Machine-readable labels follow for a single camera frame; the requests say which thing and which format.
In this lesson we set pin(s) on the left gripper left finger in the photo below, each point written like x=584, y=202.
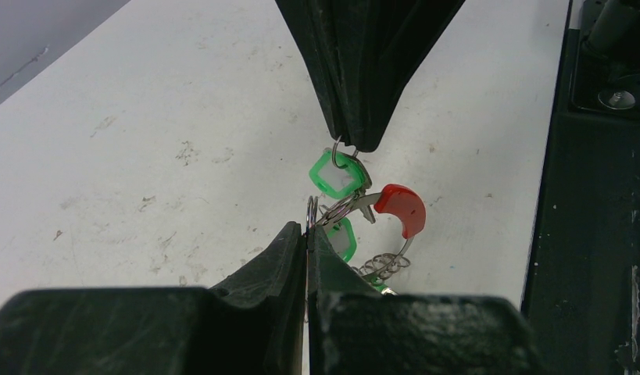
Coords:
x=249, y=323

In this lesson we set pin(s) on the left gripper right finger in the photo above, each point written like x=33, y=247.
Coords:
x=354, y=329

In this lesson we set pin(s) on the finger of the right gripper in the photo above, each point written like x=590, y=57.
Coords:
x=397, y=36
x=312, y=26

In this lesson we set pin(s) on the key with green tag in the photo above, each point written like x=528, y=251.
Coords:
x=340, y=176
x=342, y=239

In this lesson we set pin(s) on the metal keyring with red handle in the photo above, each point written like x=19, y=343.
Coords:
x=385, y=224

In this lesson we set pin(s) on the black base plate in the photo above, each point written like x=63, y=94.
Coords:
x=582, y=292

